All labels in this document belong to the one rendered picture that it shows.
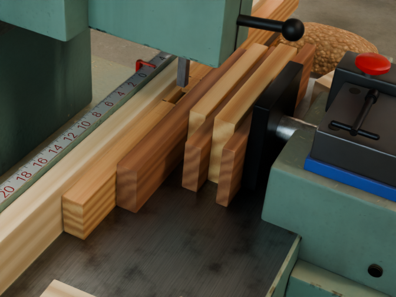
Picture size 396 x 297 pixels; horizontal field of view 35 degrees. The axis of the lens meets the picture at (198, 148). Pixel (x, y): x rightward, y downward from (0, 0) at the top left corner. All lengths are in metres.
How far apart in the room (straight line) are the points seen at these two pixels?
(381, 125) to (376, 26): 2.62
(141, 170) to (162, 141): 0.04
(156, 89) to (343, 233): 0.22
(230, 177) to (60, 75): 0.31
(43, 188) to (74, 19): 0.17
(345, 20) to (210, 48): 2.59
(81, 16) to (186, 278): 0.26
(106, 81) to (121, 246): 0.43
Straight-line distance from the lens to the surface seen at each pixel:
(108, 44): 2.67
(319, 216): 0.52
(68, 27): 0.58
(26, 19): 0.60
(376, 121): 0.52
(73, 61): 0.78
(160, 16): 0.55
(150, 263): 0.50
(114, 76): 0.91
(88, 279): 0.49
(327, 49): 0.77
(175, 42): 0.56
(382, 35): 3.05
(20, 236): 0.48
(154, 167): 0.54
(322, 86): 0.68
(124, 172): 0.52
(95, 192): 0.50
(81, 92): 0.82
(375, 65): 0.55
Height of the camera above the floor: 1.27
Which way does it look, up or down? 38 degrees down
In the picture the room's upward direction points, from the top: 6 degrees clockwise
